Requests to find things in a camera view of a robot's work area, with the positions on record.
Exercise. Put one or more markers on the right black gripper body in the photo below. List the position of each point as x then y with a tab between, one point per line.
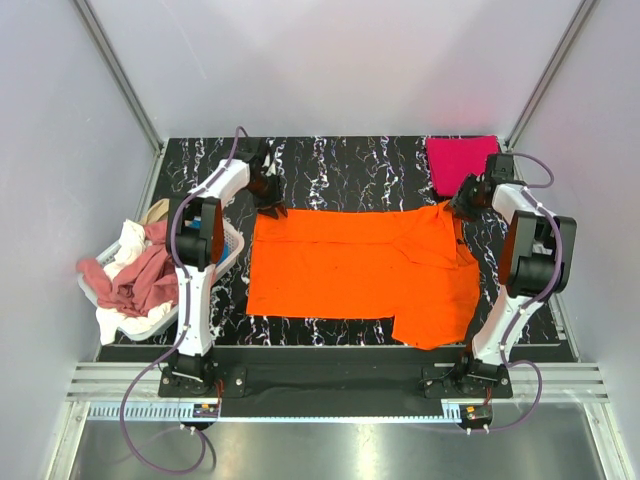
463	204

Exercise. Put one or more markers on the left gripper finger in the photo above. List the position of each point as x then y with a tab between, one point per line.
277	211
265	210

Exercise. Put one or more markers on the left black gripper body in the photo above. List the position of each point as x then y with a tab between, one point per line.
269	198

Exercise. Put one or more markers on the orange t shirt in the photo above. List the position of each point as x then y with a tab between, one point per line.
413	267

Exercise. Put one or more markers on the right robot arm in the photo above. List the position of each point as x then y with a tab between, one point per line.
535	264

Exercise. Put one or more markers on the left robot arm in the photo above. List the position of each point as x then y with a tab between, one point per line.
189	362

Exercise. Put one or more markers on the folded magenta t shirt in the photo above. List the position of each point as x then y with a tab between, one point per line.
451	160

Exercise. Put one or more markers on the white laundry basket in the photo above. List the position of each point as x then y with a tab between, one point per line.
150	300

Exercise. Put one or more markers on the blue t shirt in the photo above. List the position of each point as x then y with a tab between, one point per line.
203	241

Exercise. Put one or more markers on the beige t shirt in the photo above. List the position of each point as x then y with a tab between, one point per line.
157	212

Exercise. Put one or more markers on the dusty pink t shirt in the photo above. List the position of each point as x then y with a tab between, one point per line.
142	275

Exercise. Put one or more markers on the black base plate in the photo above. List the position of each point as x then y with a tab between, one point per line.
325	382

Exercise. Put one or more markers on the slotted cable duct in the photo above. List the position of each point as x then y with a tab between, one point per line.
154	411

